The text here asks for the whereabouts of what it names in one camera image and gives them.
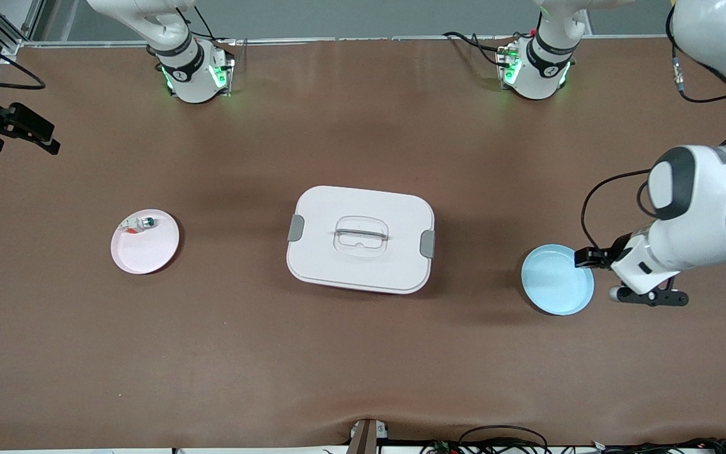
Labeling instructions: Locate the black cable loop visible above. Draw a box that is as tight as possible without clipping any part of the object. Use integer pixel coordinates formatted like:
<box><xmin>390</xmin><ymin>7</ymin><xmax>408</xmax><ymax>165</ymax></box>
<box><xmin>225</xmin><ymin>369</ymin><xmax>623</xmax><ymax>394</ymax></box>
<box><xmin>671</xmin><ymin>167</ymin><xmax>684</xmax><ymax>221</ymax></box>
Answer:
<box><xmin>458</xmin><ymin>426</ymin><xmax>550</xmax><ymax>454</ymax></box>

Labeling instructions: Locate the black cable bundle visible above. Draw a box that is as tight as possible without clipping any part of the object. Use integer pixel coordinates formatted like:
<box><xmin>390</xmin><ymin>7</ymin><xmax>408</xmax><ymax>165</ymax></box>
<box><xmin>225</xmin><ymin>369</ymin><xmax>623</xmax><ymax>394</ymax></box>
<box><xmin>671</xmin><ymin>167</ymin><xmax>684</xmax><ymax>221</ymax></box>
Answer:
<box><xmin>590</xmin><ymin>437</ymin><xmax>726</xmax><ymax>454</ymax></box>

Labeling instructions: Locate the pink round plate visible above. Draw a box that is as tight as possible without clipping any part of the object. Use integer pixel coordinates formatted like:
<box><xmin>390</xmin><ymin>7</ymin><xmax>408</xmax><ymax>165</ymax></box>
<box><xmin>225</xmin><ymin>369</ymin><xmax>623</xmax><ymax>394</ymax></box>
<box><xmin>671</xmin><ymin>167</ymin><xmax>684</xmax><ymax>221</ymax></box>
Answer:
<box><xmin>111</xmin><ymin>209</ymin><xmax>181</xmax><ymax>275</ymax></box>

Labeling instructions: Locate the brown table mat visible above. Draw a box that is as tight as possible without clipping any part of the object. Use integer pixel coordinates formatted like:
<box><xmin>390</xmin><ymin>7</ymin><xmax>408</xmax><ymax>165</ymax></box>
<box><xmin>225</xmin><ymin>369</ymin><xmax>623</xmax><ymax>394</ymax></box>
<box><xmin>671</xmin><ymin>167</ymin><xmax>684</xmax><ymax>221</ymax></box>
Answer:
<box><xmin>0</xmin><ymin>38</ymin><xmax>726</xmax><ymax>450</ymax></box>

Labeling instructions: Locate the black arm base cable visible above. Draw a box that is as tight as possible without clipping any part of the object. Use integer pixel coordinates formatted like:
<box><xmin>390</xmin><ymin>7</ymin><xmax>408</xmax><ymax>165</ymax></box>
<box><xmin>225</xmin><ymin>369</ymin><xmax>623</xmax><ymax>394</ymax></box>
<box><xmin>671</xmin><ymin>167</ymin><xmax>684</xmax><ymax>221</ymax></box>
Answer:
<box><xmin>442</xmin><ymin>30</ymin><xmax>509</xmax><ymax>67</ymax></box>
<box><xmin>177</xmin><ymin>6</ymin><xmax>238</xmax><ymax>46</ymax></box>

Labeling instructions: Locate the brown post with bracket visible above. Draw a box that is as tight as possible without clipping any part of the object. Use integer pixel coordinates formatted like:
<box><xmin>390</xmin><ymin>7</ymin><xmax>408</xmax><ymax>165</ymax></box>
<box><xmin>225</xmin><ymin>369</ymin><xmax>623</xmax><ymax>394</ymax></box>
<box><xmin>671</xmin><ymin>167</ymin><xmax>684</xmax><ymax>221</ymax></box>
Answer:
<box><xmin>347</xmin><ymin>418</ymin><xmax>390</xmax><ymax>454</ymax></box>

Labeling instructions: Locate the light blue round plate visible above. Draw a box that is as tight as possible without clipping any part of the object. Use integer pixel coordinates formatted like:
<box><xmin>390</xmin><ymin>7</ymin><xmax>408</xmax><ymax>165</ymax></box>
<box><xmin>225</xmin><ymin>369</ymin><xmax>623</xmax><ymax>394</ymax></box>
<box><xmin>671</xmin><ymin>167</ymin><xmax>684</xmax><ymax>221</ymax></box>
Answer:
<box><xmin>521</xmin><ymin>244</ymin><xmax>595</xmax><ymax>317</ymax></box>

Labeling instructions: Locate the green push button switch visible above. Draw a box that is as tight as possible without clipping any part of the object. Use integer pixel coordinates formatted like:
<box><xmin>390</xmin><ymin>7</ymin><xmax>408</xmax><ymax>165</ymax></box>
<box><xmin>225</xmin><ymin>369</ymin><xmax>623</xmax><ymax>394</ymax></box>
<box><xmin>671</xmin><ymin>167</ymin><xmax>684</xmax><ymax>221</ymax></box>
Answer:
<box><xmin>120</xmin><ymin>216</ymin><xmax>157</xmax><ymax>236</ymax></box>

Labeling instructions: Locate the white lidded storage box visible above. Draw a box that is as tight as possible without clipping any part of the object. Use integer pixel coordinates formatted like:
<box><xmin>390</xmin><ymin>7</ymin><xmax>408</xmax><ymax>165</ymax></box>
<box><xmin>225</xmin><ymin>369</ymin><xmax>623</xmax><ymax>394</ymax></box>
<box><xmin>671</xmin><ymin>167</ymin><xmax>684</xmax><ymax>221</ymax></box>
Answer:
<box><xmin>286</xmin><ymin>185</ymin><xmax>437</xmax><ymax>295</ymax></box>

